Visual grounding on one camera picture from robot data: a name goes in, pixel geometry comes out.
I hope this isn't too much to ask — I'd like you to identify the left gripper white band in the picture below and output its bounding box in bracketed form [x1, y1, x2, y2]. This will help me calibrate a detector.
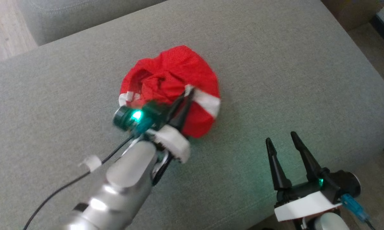
[141, 89, 196, 164]

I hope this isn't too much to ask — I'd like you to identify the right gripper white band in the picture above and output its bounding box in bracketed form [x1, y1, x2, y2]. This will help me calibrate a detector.
[265, 131, 343, 223]

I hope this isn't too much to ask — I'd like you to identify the red and white garment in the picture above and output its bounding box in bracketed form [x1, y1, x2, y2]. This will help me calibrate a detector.
[119, 45, 221, 139]

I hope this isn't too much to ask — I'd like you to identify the grey fabric sofa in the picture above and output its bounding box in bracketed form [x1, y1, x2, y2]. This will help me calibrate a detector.
[0, 0, 384, 230]

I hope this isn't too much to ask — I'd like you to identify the grey sofa section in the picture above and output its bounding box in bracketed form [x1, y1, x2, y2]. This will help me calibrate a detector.
[18, 0, 167, 46]

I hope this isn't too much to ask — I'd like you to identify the brown cabinet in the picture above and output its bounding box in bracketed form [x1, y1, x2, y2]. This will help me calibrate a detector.
[321, 0, 384, 32]

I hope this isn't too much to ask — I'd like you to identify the blue cable connector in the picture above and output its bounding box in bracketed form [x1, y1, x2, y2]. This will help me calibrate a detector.
[341, 194, 376, 230]

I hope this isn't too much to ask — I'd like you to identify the white cable clip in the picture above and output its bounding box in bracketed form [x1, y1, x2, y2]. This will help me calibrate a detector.
[78, 156, 102, 171]

